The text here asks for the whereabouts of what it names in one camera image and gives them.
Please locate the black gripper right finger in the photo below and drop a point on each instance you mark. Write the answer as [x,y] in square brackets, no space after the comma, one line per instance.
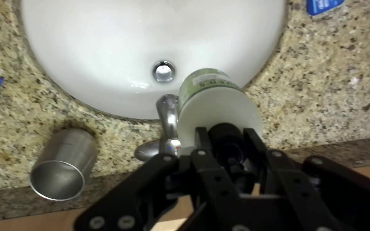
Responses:
[343,197]

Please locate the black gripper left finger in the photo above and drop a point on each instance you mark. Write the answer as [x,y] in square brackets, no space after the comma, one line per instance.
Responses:
[150,193]

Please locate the green soap pump bottle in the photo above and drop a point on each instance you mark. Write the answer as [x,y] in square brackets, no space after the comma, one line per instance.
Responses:
[211,103]

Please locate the chrome faucet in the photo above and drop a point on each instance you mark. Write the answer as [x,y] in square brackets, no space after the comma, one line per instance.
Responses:
[168,124]

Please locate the metal cup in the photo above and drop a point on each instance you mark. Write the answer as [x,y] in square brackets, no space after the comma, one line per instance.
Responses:
[63,167]

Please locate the wood framed mirror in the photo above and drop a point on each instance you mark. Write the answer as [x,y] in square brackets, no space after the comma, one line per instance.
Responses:
[31,223]

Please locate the white oval sink basin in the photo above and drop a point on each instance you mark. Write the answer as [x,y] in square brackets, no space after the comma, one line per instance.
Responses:
[121,47]

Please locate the small blue box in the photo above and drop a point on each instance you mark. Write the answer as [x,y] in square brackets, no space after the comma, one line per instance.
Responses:
[324,6]

